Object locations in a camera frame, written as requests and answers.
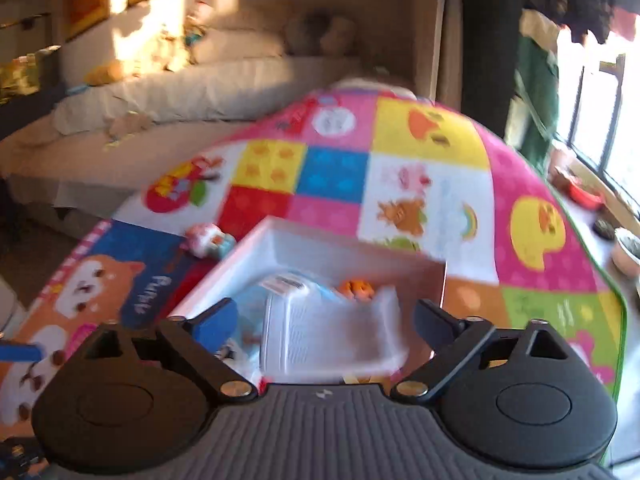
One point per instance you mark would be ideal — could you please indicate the green hanging garment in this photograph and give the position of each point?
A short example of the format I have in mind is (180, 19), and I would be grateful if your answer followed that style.
(534, 108)

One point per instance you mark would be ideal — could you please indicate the blue wet wipes pack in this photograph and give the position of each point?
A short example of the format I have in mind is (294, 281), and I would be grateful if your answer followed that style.
(241, 350)

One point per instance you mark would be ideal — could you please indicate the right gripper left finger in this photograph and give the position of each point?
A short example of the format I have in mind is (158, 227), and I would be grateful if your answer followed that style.
(196, 341)

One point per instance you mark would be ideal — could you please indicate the colourful cartoon play mat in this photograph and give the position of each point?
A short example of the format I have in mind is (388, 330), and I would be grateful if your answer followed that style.
(106, 400)

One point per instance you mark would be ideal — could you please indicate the red plastic bowl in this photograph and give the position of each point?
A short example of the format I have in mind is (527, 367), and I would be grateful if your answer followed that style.
(584, 196)

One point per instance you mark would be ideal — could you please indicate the beige sofa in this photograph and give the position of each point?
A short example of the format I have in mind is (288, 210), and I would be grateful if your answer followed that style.
(101, 145)

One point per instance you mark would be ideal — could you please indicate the grey plush toy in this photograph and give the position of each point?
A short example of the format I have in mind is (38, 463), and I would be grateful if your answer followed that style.
(319, 32)

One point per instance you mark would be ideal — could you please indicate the clear white plastic pack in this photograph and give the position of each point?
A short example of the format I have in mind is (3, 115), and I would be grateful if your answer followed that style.
(313, 333)

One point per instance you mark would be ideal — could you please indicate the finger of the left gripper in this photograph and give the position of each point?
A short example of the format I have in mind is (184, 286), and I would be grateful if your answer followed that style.
(11, 351)

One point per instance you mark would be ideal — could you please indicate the pink white toy figure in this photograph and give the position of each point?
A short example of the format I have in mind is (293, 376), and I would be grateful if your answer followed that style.
(206, 240)

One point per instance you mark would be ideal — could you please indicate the white ceramic bowl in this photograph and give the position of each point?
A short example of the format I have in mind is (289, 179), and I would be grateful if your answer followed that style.
(625, 253)

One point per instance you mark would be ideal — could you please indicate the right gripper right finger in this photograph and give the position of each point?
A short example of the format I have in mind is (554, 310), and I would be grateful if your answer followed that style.
(456, 342)

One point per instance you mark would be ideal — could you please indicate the toy apple half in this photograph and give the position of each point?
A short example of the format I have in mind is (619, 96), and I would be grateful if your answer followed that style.
(358, 290)

